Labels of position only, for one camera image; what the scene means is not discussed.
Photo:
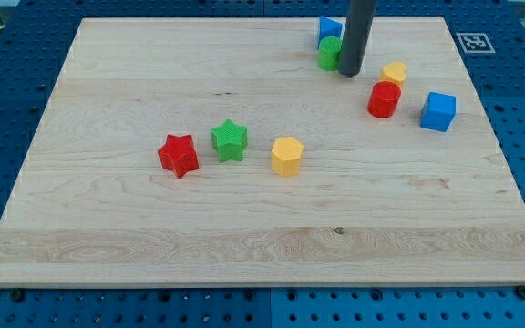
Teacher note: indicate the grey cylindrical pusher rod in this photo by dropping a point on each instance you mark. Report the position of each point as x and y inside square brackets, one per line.
[357, 30]

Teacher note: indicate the yellow heart block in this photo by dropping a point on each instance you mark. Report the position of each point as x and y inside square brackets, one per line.
[394, 72]

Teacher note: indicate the blue triangle block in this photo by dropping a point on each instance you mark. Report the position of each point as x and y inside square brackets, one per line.
[328, 27]

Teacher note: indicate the green cylinder block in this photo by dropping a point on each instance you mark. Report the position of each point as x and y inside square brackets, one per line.
[329, 52]

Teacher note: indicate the red cylinder block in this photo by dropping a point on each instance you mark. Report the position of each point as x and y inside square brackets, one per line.
[384, 99]

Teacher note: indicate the white fiducial marker tag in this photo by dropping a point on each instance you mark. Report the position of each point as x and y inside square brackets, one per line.
[475, 43]

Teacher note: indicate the blue cube block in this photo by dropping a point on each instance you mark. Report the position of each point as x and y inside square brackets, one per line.
[438, 111]

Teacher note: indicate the yellow hexagon block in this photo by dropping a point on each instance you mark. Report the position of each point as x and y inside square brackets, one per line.
[286, 156]

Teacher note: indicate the green star block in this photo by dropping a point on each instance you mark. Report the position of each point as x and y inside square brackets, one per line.
[229, 140]

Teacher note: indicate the wooden board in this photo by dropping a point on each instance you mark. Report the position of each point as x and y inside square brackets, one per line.
[377, 202]

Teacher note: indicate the red star block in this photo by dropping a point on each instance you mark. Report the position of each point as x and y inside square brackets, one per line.
[178, 155]

